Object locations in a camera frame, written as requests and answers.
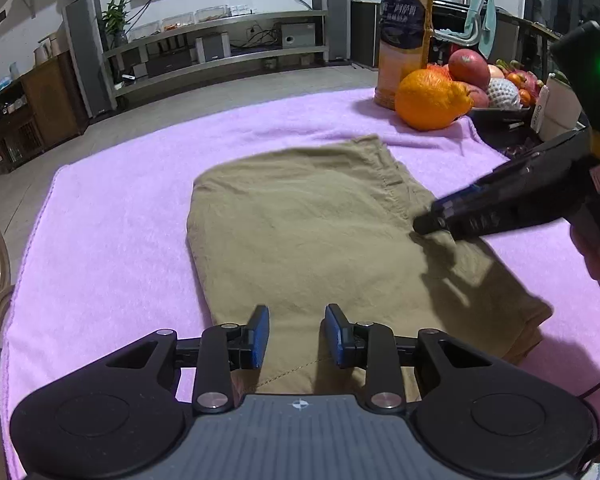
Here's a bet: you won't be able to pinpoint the pink dragon fruit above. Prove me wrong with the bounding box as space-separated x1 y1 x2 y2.
497 59 540 107

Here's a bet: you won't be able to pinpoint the glass jar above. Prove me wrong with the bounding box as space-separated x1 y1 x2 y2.
373 0 436 110

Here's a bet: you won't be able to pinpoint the red apple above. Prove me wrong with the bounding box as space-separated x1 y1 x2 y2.
447 49 492 92

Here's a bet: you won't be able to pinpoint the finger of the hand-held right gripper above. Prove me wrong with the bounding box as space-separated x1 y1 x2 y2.
412 182 487 237

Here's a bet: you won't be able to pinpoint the purple blanket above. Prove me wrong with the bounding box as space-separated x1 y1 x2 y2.
0 87 600 480

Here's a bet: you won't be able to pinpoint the potted plant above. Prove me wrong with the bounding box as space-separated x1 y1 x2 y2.
101 0 132 47

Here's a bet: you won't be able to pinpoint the black low cabinet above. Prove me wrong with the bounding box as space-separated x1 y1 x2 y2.
350 0 382 69

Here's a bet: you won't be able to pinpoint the large orange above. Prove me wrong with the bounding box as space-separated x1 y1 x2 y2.
394 69 475 132

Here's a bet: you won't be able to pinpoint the khaki pants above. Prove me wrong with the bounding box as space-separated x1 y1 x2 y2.
186 134 553 395

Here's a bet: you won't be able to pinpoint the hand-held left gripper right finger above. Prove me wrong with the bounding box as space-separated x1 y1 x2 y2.
322 303 487 414

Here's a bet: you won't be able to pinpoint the grey floor speaker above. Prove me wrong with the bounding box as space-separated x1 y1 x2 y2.
64 0 119 122

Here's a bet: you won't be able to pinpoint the grey television stand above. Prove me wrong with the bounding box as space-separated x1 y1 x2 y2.
102 9 329 107

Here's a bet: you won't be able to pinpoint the silver speaker box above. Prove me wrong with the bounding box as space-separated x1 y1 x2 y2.
195 32 232 64

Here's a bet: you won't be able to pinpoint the tall black speaker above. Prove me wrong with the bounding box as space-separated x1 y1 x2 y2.
325 0 352 64

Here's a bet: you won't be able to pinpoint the white foam-netted fruit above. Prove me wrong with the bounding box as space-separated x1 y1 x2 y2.
487 77 522 110

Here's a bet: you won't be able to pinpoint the wooden cabinet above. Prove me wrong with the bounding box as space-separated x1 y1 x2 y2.
0 52 89 175

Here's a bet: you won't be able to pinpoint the white paper cup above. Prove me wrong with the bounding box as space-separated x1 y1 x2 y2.
530 73 584 142

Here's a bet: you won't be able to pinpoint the black fruit tray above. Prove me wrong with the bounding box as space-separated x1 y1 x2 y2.
467 104 542 150

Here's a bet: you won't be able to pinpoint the black subwoofer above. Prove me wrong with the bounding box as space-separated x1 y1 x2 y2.
281 22 317 50

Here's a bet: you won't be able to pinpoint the teal cloth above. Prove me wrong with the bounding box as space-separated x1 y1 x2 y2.
465 0 499 61

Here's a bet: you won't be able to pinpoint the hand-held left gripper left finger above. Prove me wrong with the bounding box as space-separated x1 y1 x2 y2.
106 304 272 415

